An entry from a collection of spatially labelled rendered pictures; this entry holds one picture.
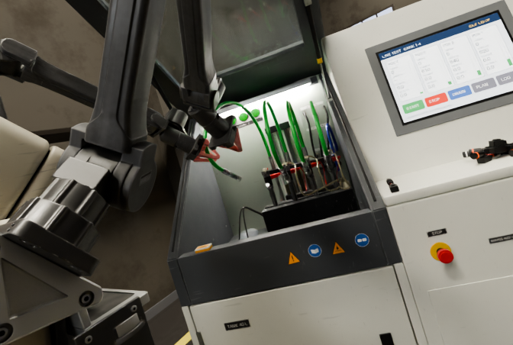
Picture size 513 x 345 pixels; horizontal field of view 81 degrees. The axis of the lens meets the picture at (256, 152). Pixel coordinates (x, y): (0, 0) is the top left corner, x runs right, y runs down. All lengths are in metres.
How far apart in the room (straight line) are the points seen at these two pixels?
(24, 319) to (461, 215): 0.92
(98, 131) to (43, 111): 2.65
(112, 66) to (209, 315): 0.87
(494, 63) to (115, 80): 1.17
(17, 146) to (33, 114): 2.50
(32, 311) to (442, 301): 0.93
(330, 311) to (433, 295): 0.29
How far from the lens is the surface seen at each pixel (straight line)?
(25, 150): 0.54
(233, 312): 1.07
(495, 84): 1.28
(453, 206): 0.96
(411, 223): 0.94
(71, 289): 0.39
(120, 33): 0.40
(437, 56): 1.26
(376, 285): 0.99
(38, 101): 3.09
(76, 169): 0.42
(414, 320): 1.06
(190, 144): 1.02
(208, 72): 0.66
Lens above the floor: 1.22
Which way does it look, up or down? 1 degrees down
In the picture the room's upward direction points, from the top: 17 degrees counter-clockwise
